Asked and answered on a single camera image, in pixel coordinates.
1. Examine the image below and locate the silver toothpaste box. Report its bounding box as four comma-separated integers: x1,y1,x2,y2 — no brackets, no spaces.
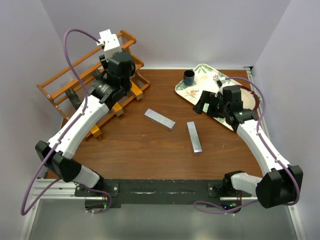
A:
187,121,202,153
99,29,112,38
144,108,176,131

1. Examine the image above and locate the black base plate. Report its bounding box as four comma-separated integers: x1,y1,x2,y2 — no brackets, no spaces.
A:
74,178,251,211

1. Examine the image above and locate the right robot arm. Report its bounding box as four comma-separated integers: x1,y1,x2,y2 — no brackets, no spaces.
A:
193,85,303,209

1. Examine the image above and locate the floral serving tray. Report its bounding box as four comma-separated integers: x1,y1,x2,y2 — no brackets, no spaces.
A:
174,63,263,131

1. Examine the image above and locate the gold honeycomb toothpaste box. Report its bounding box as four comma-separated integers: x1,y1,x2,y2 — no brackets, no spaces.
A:
112,102,124,117

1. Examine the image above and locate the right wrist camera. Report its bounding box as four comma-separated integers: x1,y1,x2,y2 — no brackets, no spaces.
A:
216,77,226,88

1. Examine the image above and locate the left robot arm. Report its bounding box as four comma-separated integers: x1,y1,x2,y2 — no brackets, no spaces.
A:
35,51,136,196

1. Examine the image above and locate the dark blue mug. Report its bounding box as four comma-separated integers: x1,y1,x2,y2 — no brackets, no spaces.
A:
183,69,195,86

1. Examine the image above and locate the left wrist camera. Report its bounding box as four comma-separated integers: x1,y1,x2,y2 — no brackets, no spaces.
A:
96,33,122,61

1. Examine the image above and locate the aluminium frame rail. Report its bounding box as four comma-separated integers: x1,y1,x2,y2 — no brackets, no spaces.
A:
243,66,307,240

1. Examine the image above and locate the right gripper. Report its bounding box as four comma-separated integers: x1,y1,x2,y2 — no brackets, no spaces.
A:
193,90,229,119

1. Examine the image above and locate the orange wooden shelf rack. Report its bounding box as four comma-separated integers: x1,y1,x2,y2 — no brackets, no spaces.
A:
37,30,150,138

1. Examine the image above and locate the red rimmed beige plate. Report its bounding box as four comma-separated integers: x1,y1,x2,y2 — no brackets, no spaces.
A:
238,85,260,112

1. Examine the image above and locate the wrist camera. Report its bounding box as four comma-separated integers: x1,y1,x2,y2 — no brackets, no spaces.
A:
216,77,226,88
96,33,122,61

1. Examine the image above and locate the black toothpaste box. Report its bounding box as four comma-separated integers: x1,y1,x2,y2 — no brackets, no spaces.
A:
92,70,101,81
64,87,82,110

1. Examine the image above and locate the white orange R.O toothpaste box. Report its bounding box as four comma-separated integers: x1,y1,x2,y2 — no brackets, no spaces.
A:
130,81,143,101

